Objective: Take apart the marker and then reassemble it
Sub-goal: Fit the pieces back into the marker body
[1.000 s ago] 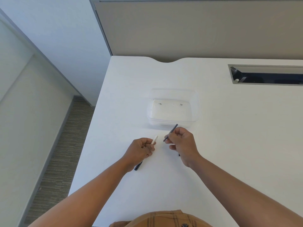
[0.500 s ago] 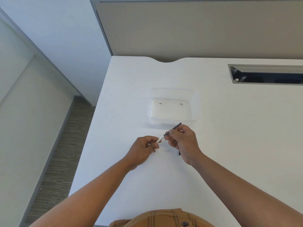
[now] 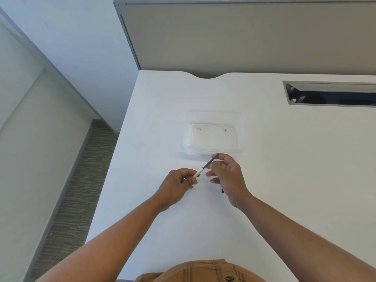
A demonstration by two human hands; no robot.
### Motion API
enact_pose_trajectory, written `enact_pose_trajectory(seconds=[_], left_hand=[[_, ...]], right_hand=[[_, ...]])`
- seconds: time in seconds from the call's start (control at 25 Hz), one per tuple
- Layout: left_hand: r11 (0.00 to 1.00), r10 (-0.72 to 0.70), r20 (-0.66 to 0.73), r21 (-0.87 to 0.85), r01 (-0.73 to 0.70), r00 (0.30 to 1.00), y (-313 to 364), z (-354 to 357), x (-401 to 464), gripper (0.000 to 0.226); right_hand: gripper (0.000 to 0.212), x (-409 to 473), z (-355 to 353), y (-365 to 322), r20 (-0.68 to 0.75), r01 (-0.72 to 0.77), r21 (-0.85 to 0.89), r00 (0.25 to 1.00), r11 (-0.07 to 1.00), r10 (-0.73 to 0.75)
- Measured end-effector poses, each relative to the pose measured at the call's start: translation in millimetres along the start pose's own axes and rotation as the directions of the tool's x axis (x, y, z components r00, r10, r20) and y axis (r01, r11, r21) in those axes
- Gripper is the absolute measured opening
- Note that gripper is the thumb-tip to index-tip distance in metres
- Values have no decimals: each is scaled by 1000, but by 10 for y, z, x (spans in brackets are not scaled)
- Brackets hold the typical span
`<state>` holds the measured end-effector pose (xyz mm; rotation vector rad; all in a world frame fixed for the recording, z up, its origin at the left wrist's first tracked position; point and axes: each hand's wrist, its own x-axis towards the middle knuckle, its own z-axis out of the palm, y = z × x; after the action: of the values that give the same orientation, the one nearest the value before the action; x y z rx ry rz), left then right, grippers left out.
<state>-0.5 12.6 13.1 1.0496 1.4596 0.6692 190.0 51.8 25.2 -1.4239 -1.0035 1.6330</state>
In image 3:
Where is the beige desk partition panel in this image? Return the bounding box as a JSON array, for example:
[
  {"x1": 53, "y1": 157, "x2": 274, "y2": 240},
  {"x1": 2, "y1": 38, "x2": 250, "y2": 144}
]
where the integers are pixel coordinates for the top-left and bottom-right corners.
[{"x1": 113, "y1": 0, "x2": 376, "y2": 79}]

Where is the dark grey pen refill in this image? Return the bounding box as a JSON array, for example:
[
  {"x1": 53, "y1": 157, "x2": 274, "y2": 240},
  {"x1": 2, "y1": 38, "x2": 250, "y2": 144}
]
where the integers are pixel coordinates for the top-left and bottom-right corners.
[{"x1": 202, "y1": 154, "x2": 220, "y2": 170}]

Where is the person's right forearm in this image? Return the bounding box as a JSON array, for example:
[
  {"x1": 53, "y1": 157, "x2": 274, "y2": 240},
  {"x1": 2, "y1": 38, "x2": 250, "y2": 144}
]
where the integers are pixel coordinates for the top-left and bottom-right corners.
[{"x1": 235, "y1": 194, "x2": 376, "y2": 282}]

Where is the grey cable tray opening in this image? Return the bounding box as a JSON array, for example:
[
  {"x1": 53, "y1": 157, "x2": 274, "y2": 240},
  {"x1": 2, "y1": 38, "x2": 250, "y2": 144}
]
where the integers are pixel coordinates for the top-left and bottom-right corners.
[{"x1": 282, "y1": 80, "x2": 376, "y2": 108}]

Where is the clear plastic container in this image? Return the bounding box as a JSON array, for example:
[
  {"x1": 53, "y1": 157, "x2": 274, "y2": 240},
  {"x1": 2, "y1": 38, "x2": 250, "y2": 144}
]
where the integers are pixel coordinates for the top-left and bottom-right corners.
[{"x1": 183, "y1": 109, "x2": 248, "y2": 157}]

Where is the brown plaid shirt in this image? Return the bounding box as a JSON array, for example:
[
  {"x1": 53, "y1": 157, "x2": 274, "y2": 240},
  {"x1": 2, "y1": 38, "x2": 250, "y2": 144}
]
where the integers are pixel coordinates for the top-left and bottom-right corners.
[{"x1": 135, "y1": 259, "x2": 266, "y2": 282}]

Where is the person's left hand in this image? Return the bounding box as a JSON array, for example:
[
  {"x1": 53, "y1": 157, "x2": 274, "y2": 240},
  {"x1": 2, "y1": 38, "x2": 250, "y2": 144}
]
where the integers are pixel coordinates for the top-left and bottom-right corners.
[{"x1": 152, "y1": 168, "x2": 199, "y2": 212}]

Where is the person's left forearm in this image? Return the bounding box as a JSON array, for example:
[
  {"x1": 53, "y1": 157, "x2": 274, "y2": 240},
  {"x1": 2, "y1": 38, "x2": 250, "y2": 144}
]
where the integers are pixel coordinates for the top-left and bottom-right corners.
[{"x1": 35, "y1": 196, "x2": 168, "y2": 282}]

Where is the person's right hand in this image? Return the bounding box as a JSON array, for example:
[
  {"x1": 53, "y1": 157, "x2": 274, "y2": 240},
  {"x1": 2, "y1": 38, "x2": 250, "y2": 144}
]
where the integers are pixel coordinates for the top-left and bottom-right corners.
[{"x1": 205, "y1": 153, "x2": 254, "y2": 210}]

